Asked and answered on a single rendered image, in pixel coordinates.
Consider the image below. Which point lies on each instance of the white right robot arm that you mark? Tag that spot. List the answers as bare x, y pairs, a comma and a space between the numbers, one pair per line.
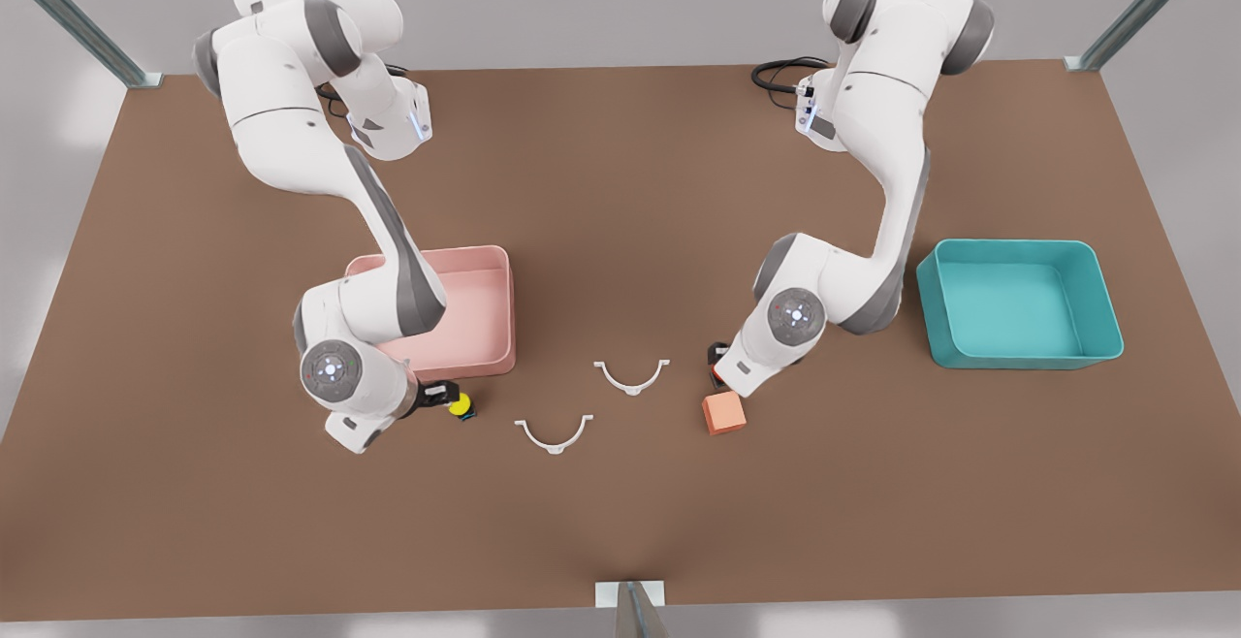
291, 124

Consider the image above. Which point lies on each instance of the silver frame post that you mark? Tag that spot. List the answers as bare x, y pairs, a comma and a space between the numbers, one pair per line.
632, 607
68, 13
1144, 3

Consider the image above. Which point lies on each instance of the pink storage box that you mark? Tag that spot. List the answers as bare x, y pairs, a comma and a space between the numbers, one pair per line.
475, 318

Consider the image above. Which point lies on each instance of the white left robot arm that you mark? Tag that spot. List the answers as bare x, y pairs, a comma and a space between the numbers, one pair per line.
877, 105

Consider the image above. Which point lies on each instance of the orange cube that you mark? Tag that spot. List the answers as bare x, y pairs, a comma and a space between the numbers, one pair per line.
724, 413

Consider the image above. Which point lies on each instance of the blue storage box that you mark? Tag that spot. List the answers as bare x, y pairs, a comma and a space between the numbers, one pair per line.
1018, 308

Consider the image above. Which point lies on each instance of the yellow button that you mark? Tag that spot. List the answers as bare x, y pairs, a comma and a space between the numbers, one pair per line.
459, 405

